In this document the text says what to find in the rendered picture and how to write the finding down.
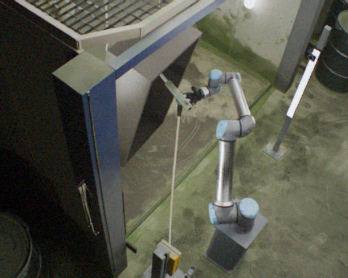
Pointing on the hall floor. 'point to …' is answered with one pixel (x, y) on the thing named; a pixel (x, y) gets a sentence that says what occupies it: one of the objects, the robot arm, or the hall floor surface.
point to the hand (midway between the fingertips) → (179, 101)
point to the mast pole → (288, 115)
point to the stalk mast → (160, 262)
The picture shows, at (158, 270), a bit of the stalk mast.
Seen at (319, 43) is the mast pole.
